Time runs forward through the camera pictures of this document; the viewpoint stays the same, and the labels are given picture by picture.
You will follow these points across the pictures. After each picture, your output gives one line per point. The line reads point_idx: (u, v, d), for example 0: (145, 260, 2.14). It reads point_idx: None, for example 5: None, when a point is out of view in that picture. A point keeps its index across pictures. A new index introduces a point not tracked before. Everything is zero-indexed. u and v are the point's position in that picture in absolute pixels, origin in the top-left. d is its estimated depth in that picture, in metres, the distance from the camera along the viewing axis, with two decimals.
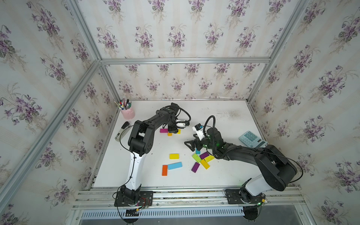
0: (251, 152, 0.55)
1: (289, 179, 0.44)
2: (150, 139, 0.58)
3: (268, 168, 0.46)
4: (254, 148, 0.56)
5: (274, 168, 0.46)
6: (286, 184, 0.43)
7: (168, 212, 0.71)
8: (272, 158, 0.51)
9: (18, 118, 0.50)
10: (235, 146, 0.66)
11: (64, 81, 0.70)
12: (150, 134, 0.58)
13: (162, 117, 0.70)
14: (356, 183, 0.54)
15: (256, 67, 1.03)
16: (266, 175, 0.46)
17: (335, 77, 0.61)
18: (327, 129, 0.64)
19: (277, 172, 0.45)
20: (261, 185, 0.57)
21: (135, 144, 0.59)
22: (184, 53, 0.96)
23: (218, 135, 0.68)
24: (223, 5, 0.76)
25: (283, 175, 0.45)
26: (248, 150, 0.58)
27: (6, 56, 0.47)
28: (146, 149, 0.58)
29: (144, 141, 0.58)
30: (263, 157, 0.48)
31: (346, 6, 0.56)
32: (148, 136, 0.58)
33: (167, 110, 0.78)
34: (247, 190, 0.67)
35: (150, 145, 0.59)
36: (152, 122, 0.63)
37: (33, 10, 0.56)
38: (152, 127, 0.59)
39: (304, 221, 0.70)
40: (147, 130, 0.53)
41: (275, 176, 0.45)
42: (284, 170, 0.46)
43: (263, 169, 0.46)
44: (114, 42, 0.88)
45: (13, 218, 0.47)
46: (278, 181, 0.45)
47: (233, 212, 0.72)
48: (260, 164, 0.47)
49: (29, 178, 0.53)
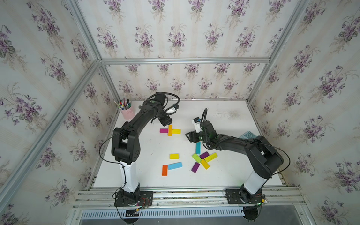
0: (242, 142, 0.58)
1: (275, 168, 0.47)
2: (135, 146, 0.51)
3: (256, 158, 0.49)
4: (245, 138, 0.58)
5: (263, 157, 0.48)
6: (271, 172, 0.46)
7: (168, 212, 0.71)
8: (261, 148, 0.53)
9: (18, 118, 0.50)
10: (227, 138, 0.68)
11: (64, 81, 0.70)
12: (133, 141, 0.50)
13: (146, 116, 0.60)
14: (355, 183, 0.54)
15: (256, 67, 1.03)
16: (254, 164, 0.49)
17: (335, 77, 0.61)
18: (327, 129, 0.64)
19: (265, 161, 0.47)
20: (257, 180, 0.58)
21: (120, 154, 0.53)
22: (184, 54, 0.96)
23: (209, 127, 0.72)
24: (223, 5, 0.76)
25: (270, 164, 0.48)
26: (239, 140, 0.60)
27: (6, 56, 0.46)
28: (132, 157, 0.52)
29: (129, 149, 0.51)
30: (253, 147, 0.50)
31: (346, 6, 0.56)
32: (132, 144, 0.51)
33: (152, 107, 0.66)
34: (246, 189, 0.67)
35: (137, 151, 0.53)
36: (134, 126, 0.55)
37: (33, 10, 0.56)
38: (134, 132, 0.52)
39: (304, 221, 0.70)
40: (129, 136, 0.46)
41: (263, 165, 0.48)
42: (271, 159, 0.49)
43: (252, 159, 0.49)
44: (114, 42, 0.88)
45: (13, 218, 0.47)
46: (264, 170, 0.48)
47: (233, 212, 0.72)
48: (249, 153, 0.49)
49: (29, 178, 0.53)
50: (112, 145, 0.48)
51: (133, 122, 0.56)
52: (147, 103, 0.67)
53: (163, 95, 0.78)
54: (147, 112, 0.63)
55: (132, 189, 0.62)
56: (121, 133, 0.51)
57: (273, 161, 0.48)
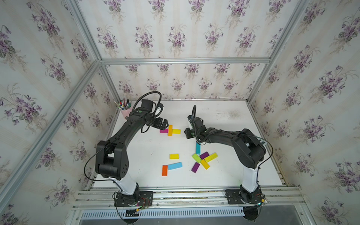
0: (229, 135, 0.61)
1: (258, 158, 0.51)
2: (123, 161, 0.45)
3: (242, 149, 0.52)
4: (232, 132, 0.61)
5: (247, 148, 0.51)
6: (255, 162, 0.50)
7: (169, 212, 0.71)
8: (246, 140, 0.57)
9: (18, 118, 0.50)
10: (216, 131, 0.71)
11: (64, 81, 0.70)
12: (120, 155, 0.45)
13: (133, 126, 0.56)
14: (356, 183, 0.54)
15: (256, 67, 1.03)
16: (239, 155, 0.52)
17: (335, 77, 0.61)
18: (327, 129, 0.64)
19: (248, 152, 0.51)
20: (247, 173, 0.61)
21: (106, 170, 0.46)
22: (184, 54, 0.96)
23: (198, 122, 0.77)
24: (223, 5, 0.76)
25: (254, 154, 0.52)
26: (226, 133, 0.63)
27: (6, 56, 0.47)
28: (120, 173, 0.46)
29: (116, 164, 0.46)
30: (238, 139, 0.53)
31: (346, 6, 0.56)
32: (119, 158, 0.45)
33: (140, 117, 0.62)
34: (245, 188, 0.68)
35: (125, 165, 0.48)
36: (120, 138, 0.50)
37: (33, 10, 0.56)
38: (120, 145, 0.47)
39: (304, 221, 0.70)
40: (116, 150, 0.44)
41: (247, 155, 0.52)
42: (255, 150, 0.53)
43: (238, 151, 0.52)
44: (114, 42, 0.88)
45: (13, 219, 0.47)
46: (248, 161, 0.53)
47: (233, 212, 0.72)
48: (236, 145, 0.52)
49: (29, 178, 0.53)
50: (96, 161, 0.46)
51: (120, 134, 0.52)
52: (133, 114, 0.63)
53: (150, 102, 0.74)
54: (134, 121, 0.59)
55: (131, 191, 0.62)
56: (106, 148, 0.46)
57: (256, 152, 0.52)
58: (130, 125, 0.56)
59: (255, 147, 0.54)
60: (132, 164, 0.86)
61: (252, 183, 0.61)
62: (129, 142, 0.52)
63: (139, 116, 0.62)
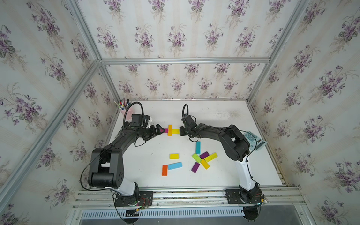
0: (217, 130, 0.65)
1: (243, 151, 0.56)
2: (119, 167, 0.45)
3: (227, 143, 0.57)
4: (220, 128, 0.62)
5: (232, 142, 0.56)
6: (239, 154, 0.55)
7: (168, 212, 0.71)
8: (232, 135, 0.62)
9: (18, 118, 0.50)
10: (206, 126, 0.75)
11: (64, 81, 0.70)
12: (117, 161, 0.45)
13: (127, 135, 0.60)
14: (356, 183, 0.54)
15: (256, 67, 1.03)
16: (226, 149, 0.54)
17: (335, 77, 0.61)
18: (327, 129, 0.64)
19: (234, 145, 0.56)
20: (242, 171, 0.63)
21: (100, 180, 0.44)
22: (184, 54, 0.96)
23: (188, 119, 0.82)
24: (223, 5, 0.76)
25: (238, 148, 0.57)
26: (214, 129, 0.68)
27: (6, 56, 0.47)
28: (116, 181, 0.44)
29: (112, 171, 0.45)
30: (224, 134, 0.58)
31: (346, 6, 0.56)
32: (116, 164, 0.45)
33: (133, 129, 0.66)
34: (243, 187, 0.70)
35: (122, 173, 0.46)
36: (116, 145, 0.51)
37: (33, 10, 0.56)
38: (116, 150, 0.47)
39: (304, 221, 0.70)
40: (112, 156, 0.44)
41: (232, 149, 0.57)
42: (240, 145, 0.58)
43: (224, 145, 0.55)
44: (114, 42, 0.88)
45: (13, 218, 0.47)
46: (234, 153, 0.57)
47: (233, 212, 0.72)
48: (222, 139, 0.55)
49: (29, 178, 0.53)
50: (90, 170, 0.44)
51: (115, 142, 0.54)
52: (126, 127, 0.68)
53: (140, 116, 0.76)
54: (129, 132, 0.63)
55: (131, 192, 0.62)
56: (101, 155, 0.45)
57: (241, 146, 0.57)
58: (123, 135, 0.60)
59: (240, 141, 0.60)
60: (132, 164, 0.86)
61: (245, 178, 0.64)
62: (124, 149, 0.54)
63: (132, 130, 0.66)
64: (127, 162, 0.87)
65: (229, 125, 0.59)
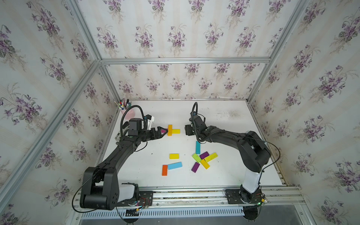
0: (233, 136, 0.58)
1: (265, 161, 0.50)
2: (113, 188, 0.41)
3: (248, 153, 0.50)
4: (236, 133, 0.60)
5: (253, 152, 0.49)
6: (261, 167, 0.48)
7: (168, 212, 0.71)
8: (251, 142, 0.55)
9: (18, 117, 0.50)
10: (219, 130, 0.67)
11: (64, 81, 0.70)
12: (110, 181, 0.42)
13: (124, 148, 0.56)
14: (356, 183, 0.54)
15: (256, 67, 1.03)
16: (244, 158, 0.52)
17: (335, 77, 0.61)
18: (327, 129, 0.64)
19: (255, 156, 0.49)
20: (251, 176, 0.59)
21: (93, 203, 0.41)
22: (184, 54, 0.96)
23: (198, 121, 0.74)
24: (223, 5, 0.76)
25: (260, 159, 0.50)
26: (230, 134, 0.60)
27: (6, 56, 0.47)
28: (109, 204, 0.41)
29: (105, 193, 0.41)
30: (244, 143, 0.51)
31: (346, 6, 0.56)
32: (109, 185, 0.41)
33: (130, 139, 0.62)
34: (245, 188, 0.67)
35: (116, 192, 0.43)
36: (111, 163, 0.47)
37: (33, 10, 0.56)
38: (110, 170, 0.43)
39: (304, 221, 0.70)
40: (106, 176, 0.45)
41: (254, 160, 0.49)
42: (261, 154, 0.51)
43: (243, 154, 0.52)
44: (114, 42, 0.88)
45: (13, 218, 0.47)
46: (255, 165, 0.50)
47: (233, 212, 0.72)
48: (242, 149, 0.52)
49: (29, 178, 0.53)
50: (82, 192, 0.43)
51: (110, 159, 0.49)
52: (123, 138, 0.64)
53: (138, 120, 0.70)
54: (126, 145, 0.58)
55: (131, 193, 0.62)
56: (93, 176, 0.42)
57: (263, 155, 0.51)
58: (121, 149, 0.55)
59: (261, 150, 0.52)
60: (132, 164, 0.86)
61: (253, 184, 0.61)
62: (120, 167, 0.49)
63: (130, 140, 0.62)
64: (127, 162, 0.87)
65: (249, 131, 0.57)
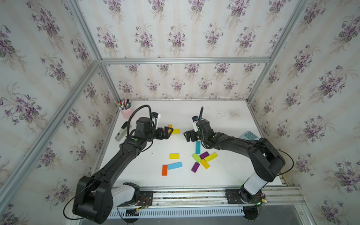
0: (244, 144, 0.55)
1: (278, 170, 0.46)
2: (104, 204, 0.39)
3: (260, 162, 0.47)
4: (247, 140, 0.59)
5: (266, 161, 0.47)
6: (275, 176, 0.45)
7: (168, 212, 0.71)
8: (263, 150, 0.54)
9: (18, 118, 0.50)
10: (227, 137, 0.65)
11: (64, 81, 0.70)
12: (101, 197, 0.39)
13: (125, 156, 0.52)
14: (355, 183, 0.54)
15: (256, 67, 1.03)
16: (257, 167, 0.50)
17: (335, 77, 0.61)
18: (327, 129, 0.64)
19: (268, 165, 0.46)
20: (257, 182, 0.58)
21: (84, 213, 0.40)
22: (184, 54, 0.96)
23: (206, 125, 0.70)
24: (223, 5, 0.76)
25: (273, 168, 0.47)
26: (240, 142, 0.57)
27: (6, 56, 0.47)
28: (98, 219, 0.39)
29: (95, 208, 0.40)
30: (256, 151, 0.48)
31: (346, 6, 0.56)
32: (100, 201, 0.39)
33: (134, 144, 0.58)
34: (246, 190, 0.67)
35: (108, 206, 0.41)
36: (107, 174, 0.44)
37: (33, 10, 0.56)
38: (103, 186, 0.40)
39: (304, 221, 0.70)
40: (97, 191, 0.44)
41: (267, 169, 0.46)
42: (274, 162, 0.48)
43: (256, 163, 0.49)
44: (114, 42, 0.88)
45: (13, 218, 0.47)
46: (268, 174, 0.47)
47: (233, 212, 0.72)
48: (253, 157, 0.49)
49: (29, 178, 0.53)
50: (75, 201, 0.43)
51: (108, 168, 0.46)
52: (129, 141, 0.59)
53: (146, 122, 0.64)
54: (128, 151, 0.54)
55: (130, 197, 0.61)
56: (86, 187, 0.40)
57: (276, 164, 0.48)
58: (122, 156, 0.52)
59: (273, 158, 0.50)
60: (132, 164, 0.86)
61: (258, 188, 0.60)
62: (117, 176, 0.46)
63: (134, 144, 0.58)
64: None
65: (260, 138, 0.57)
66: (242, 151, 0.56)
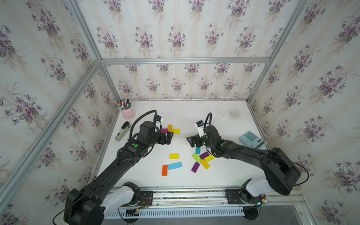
0: (256, 154, 0.52)
1: (293, 183, 0.44)
2: (92, 220, 0.37)
3: (275, 175, 0.44)
4: (258, 151, 0.53)
5: (281, 173, 0.44)
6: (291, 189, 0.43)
7: (169, 212, 0.71)
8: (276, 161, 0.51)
9: (18, 118, 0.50)
10: (236, 146, 0.62)
11: (64, 81, 0.70)
12: (87, 215, 0.37)
13: (120, 167, 0.48)
14: (355, 183, 0.54)
15: (256, 67, 1.03)
16: (271, 179, 0.47)
17: (335, 77, 0.61)
18: (327, 129, 0.64)
19: (283, 177, 0.44)
20: (263, 187, 0.56)
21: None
22: (184, 54, 0.96)
23: (214, 133, 0.67)
24: (223, 5, 0.76)
25: (288, 180, 0.44)
26: (251, 152, 0.55)
27: (6, 56, 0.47)
28: None
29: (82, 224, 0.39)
30: (270, 162, 0.45)
31: (346, 6, 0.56)
32: (87, 218, 0.37)
33: (131, 152, 0.53)
34: (247, 190, 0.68)
35: (98, 221, 0.40)
36: (97, 188, 0.42)
37: (33, 10, 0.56)
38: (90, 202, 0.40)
39: (304, 221, 0.70)
40: (84, 208, 0.43)
41: (282, 182, 0.44)
42: (289, 175, 0.45)
43: (269, 176, 0.47)
44: (114, 42, 0.88)
45: (13, 218, 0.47)
46: (283, 187, 0.45)
47: (233, 212, 0.72)
48: (267, 169, 0.46)
49: (29, 178, 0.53)
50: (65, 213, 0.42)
51: (100, 181, 0.44)
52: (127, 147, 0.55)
53: (150, 128, 0.59)
54: (123, 160, 0.50)
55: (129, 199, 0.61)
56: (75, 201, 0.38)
57: (290, 175, 0.45)
58: (116, 167, 0.48)
59: (288, 170, 0.47)
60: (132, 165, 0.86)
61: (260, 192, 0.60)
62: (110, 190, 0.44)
63: (131, 152, 0.53)
64: None
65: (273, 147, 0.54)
66: (252, 161, 0.54)
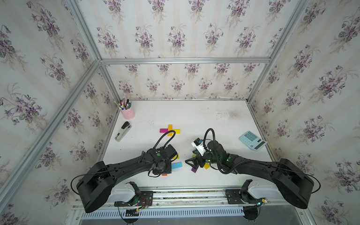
0: (265, 168, 0.51)
1: (309, 194, 0.42)
2: (101, 196, 0.40)
3: (289, 188, 0.43)
4: (267, 164, 0.52)
5: (295, 186, 0.43)
6: (307, 201, 0.41)
7: (168, 212, 0.71)
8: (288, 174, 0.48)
9: (18, 118, 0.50)
10: (243, 160, 0.61)
11: (64, 81, 0.70)
12: (101, 190, 0.41)
13: (141, 165, 0.52)
14: (356, 183, 0.54)
15: (256, 67, 1.03)
16: (286, 193, 0.45)
17: (335, 77, 0.61)
18: (327, 129, 0.64)
19: (298, 190, 0.42)
20: (267, 191, 0.56)
21: (80, 193, 0.43)
22: (184, 54, 0.96)
23: (220, 148, 0.64)
24: (223, 5, 0.76)
25: (303, 192, 0.42)
26: (258, 165, 0.54)
27: (6, 56, 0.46)
28: (87, 206, 0.41)
29: (92, 196, 0.42)
30: (281, 176, 0.44)
31: (346, 6, 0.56)
32: (100, 191, 0.41)
33: (152, 159, 0.57)
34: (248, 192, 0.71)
35: (100, 202, 0.41)
36: (117, 171, 0.46)
37: (33, 10, 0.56)
38: (108, 180, 0.41)
39: (304, 221, 0.70)
40: (102, 183, 0.48)
41: (297, 195, 0.42)
42: (303, 187, 0.44)
43: (283, 189, 0.45)
44: (114, 42, 0.88)
45: (13, 218, 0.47)
46: (300, 200, 0.42)
47: (233, 212, 0.72)
48: (279, 183, 0.45)
49: (29, 178, 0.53)
50: (81, 180, 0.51)
51: (121, 167, 0.47)
52: (151, 153, 0.59)
53: (175, 153, 0.69)
54: (145, 162, 0.54)
55: (127, 199, 0.60)
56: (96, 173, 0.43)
57: (304, 186, 0.44)
58: (138, 162, 0.52)
59: (301, 183, 0.45)
60: None
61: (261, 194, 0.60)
62: (123, 179, 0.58)
63: (151, 161, 0.56)
64: None
65: (281, 160, 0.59)
66: (263, 176, 0.52)
